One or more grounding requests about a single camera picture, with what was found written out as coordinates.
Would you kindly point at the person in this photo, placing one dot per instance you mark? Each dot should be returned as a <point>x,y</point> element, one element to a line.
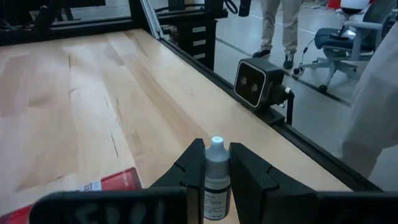
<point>280,18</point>
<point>373,109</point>

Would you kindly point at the blue-seated office chair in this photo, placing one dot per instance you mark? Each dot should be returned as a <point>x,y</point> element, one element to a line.
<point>329,37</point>

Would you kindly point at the white round object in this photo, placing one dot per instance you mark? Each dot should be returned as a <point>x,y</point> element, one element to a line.
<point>354,3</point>

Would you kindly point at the black aluminium table frame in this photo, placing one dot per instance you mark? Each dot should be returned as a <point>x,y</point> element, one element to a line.
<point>329,163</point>

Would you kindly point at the black cabinet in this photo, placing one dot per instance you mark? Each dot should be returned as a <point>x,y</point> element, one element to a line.
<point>186,46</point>

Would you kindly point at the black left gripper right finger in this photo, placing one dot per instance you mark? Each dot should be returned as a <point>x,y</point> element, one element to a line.
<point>311,208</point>

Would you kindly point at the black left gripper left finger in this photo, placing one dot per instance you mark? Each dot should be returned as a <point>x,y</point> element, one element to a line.
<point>124,207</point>

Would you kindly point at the small white-capped dropper bottle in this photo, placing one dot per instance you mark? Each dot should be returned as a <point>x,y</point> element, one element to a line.
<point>217,168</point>

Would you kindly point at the silver metal bracket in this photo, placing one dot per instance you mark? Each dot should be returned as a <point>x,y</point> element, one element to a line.
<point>150,18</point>

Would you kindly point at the dark red food coloring bottle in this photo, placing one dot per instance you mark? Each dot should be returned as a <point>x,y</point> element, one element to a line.
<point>121,182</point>

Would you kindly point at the gray table-level camera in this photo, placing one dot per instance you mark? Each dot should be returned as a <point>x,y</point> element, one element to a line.
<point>250,82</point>

